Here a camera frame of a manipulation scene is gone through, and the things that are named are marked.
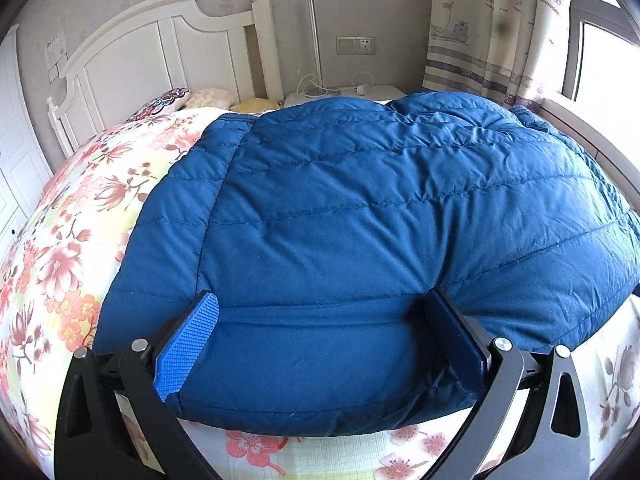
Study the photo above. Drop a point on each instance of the beige window sill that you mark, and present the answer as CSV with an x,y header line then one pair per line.
x,y
600,140

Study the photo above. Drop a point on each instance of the cream floral pillow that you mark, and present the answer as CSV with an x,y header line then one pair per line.
x,y
210,97

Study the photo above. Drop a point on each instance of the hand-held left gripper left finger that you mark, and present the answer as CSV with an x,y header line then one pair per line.
x,y
190,340

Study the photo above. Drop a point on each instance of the patterned dark pillow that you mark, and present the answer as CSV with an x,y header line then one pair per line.
x,y
165,100

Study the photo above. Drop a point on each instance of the silver pole lamp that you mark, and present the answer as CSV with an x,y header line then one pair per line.
x,y
312,35

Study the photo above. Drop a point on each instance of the floral bed blanket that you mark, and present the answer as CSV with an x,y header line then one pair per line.
x,y
75,240

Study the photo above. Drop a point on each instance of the white wooden headboard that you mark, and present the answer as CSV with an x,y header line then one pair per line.
x,y
200,60

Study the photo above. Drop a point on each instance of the white nightstand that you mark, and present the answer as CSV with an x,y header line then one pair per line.
x,y
385,92

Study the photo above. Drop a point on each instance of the wall socket panel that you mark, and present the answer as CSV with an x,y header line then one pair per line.
x,y
356,46

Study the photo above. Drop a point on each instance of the window with grey frame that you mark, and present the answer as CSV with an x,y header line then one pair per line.
x,y
600,15

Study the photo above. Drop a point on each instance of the printed beige curtain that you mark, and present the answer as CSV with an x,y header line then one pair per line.
x,y
500,20

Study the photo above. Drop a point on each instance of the blue puffer jacket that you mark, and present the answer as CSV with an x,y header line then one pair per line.
x,y
350,210

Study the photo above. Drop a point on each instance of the paper notice on wall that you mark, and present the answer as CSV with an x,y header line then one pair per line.
x,y
55,55

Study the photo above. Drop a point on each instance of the yellow cloth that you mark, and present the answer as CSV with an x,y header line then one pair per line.
x,y
252,105

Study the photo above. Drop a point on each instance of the small white round device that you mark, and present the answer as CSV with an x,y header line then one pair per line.
x,y
361,89

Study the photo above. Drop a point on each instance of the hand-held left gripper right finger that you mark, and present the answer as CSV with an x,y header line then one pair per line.
x,y
455,345

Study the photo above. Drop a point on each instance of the white wardrobe door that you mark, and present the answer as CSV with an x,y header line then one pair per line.
x,y
15,150

